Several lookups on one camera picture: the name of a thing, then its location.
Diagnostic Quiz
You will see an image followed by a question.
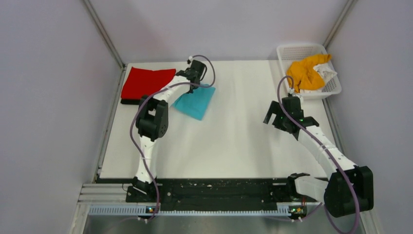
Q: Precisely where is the teal t shirt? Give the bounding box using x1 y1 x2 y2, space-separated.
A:
172 87 216 120

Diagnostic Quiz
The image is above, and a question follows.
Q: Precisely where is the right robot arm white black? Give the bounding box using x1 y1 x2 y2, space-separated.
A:
263 96 374 217

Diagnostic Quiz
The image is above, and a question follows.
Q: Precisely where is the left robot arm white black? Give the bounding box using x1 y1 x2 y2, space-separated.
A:
130 59 211 202

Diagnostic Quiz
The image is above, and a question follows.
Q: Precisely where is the orange t shirt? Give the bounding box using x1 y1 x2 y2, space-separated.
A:
286 54 332 93

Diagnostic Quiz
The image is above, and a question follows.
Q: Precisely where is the white t shirt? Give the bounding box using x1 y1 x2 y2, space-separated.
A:
313 63 338 84

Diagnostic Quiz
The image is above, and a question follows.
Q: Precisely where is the white plastic basket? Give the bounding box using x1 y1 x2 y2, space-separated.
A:
277 43 342 100

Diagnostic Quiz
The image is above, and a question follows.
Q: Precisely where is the folded red t shirt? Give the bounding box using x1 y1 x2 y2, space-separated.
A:
121 67 176 100

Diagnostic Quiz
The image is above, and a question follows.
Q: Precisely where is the folded black t shirt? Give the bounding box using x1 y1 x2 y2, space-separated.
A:
120 98 141 105

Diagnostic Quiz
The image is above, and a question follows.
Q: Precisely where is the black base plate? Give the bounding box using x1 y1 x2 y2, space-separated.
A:
126 178 314 212

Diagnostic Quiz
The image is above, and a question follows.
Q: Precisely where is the white cable duct strip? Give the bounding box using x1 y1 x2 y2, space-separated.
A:
89 203 291 217

